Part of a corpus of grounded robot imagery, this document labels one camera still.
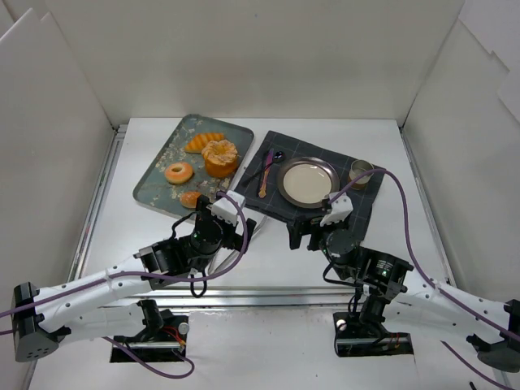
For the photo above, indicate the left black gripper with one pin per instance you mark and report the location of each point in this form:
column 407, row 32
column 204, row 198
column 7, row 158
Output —
column 204, row 207

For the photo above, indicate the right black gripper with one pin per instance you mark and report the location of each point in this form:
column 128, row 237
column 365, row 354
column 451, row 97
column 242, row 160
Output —
column 299, row 228

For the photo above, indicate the stainless steel tongs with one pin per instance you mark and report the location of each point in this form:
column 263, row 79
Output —
column 219, row 266

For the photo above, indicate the small round orange bun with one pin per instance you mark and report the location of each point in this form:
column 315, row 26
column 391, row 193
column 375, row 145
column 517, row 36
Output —
column 189, row 199

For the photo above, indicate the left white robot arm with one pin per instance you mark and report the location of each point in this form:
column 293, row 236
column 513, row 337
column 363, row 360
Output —
column 43, row 319

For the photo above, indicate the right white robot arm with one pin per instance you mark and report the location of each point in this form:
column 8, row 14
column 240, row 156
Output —
column 385, row 286

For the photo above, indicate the tall sesame bundt bread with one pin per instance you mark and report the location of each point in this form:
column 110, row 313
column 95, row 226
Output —
column 221, row 158

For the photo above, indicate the ridged orange croissant bread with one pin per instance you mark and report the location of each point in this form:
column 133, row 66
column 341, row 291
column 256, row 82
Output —
column 200, row 141

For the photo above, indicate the cream plate dark rim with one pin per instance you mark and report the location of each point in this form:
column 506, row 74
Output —
column 304, row 182

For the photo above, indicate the floral blue serving tray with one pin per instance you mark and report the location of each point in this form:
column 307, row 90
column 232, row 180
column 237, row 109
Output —
column 153, row 189

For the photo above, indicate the glass cup with drink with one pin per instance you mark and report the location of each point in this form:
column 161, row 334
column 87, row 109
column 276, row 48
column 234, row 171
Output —
column 357, row 168

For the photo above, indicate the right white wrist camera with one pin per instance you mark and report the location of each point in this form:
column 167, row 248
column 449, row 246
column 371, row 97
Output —
column 339, row 209

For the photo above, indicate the glazed ring donut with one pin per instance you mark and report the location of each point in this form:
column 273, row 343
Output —
column 178, row 173

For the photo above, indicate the aluminium frame rail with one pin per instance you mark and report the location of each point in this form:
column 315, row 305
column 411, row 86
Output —
column 270, row 274

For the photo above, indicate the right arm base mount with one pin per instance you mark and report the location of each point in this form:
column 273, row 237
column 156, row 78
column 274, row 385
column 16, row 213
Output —
column 354, row 339

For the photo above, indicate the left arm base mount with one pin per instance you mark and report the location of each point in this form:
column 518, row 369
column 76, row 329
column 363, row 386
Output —
column 163, row 337

